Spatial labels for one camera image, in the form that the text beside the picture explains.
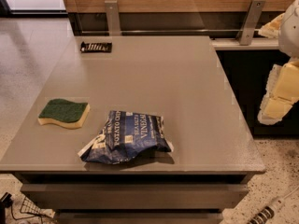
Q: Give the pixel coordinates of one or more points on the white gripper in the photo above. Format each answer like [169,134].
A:
[290,32]

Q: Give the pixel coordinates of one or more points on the blue potato chip bag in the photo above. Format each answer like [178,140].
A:
[125,136]

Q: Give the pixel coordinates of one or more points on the dark rxbar chocolate bar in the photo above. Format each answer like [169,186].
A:
[96,47]

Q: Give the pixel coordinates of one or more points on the white power strip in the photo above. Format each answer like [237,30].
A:
[270,210]

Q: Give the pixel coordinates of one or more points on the green and yellow sponge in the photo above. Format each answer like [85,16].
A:
[64,113]

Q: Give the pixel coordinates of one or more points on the grey drawer cabinet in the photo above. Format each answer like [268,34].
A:
[130,199]

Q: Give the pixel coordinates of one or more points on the right metal bracket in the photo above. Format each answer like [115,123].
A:
[246,33]

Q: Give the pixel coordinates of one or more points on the metal bracket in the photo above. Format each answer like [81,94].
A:
[113,17]
[246,33]

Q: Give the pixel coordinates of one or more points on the left metal bracket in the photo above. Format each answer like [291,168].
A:
[113,17]

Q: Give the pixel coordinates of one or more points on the black wire basket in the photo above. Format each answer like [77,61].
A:
[25,209]

